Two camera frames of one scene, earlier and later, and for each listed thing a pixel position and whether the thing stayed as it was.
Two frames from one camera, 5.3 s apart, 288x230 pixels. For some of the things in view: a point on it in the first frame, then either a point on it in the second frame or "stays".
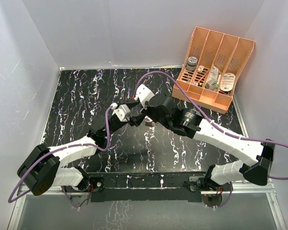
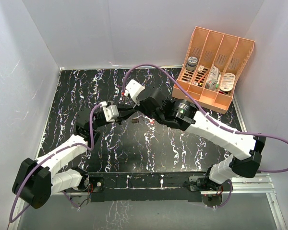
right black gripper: (148, 110) stays
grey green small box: (211, 85) stays
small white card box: (200, 69) stays
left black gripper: (135, 120) -> (124, 113)
